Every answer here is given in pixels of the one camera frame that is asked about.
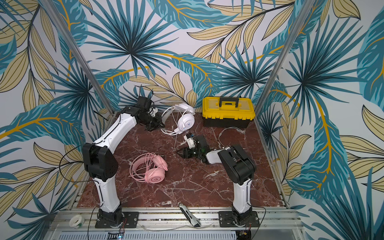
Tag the white tape roll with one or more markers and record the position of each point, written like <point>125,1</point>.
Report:
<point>76,221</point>

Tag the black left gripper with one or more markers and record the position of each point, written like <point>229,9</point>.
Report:
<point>154,122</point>

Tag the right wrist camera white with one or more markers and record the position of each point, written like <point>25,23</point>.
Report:
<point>189,139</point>

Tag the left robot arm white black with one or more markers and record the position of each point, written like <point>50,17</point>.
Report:
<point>99,159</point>

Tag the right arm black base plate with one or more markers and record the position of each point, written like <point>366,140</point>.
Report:
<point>232,219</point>

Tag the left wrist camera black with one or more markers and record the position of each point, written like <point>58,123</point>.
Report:
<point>146,106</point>

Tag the yellow black toolbox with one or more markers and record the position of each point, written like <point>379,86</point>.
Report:
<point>225,112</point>

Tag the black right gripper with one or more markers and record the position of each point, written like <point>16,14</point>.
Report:
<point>192,150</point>

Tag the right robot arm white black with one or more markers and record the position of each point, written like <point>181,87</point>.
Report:
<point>239,167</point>

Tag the grey utility knife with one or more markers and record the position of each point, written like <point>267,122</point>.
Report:
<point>190,217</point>

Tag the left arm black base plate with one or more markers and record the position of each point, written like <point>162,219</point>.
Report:
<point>127,220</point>

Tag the white grey headphones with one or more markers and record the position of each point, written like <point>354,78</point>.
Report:
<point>185,122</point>

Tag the pink headphones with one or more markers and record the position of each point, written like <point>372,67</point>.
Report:
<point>148,168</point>

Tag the aluminium front rail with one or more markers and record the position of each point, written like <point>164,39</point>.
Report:
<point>171,224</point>

